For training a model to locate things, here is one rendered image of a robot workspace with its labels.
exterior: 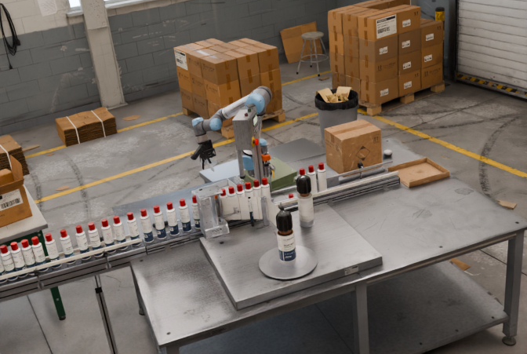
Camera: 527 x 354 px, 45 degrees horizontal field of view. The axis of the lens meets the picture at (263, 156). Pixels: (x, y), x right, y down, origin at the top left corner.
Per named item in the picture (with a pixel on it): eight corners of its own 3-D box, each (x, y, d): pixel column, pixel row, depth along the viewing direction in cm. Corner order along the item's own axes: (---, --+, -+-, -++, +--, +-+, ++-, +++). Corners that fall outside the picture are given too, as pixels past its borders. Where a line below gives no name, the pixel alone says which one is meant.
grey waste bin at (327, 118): (336, 163, 640) (332, 106, 615) (311, 151, 674) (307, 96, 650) (368, 151, 658) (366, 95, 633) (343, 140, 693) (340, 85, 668)
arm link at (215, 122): (222, 113, 412) (207, 115, 417) (214, 120, 403) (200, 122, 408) (226, 124, 414) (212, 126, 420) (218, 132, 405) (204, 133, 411)
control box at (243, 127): (235, 150, 369) (231, 119, 362) (243, 139, 384) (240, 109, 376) (252, 150, 367) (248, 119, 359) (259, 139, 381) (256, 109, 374)
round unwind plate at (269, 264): (271, 286, 313) (271, 285, 312) (251, 257, 339) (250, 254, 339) (328, 269, 321) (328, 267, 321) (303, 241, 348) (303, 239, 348)
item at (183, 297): (159, 348, 290) (158, 345, 289) (112, 209, 421) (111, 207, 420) (533, 228, 350) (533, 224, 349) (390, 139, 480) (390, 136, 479)
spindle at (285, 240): (283, 268, 325) (278, 218, 313) (277, 259, 332) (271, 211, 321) (299, 262, 327) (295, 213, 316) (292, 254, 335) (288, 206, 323)
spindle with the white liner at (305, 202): (303, 228, 360) (299, 181, 348) (296, 221, 368) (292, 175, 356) (317, 224, 363) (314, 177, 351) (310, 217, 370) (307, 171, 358)
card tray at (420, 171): (408, 187, 402) (408, 182, 400) (387, 173, 425) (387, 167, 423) (449, 176, 411) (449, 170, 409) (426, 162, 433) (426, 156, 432)
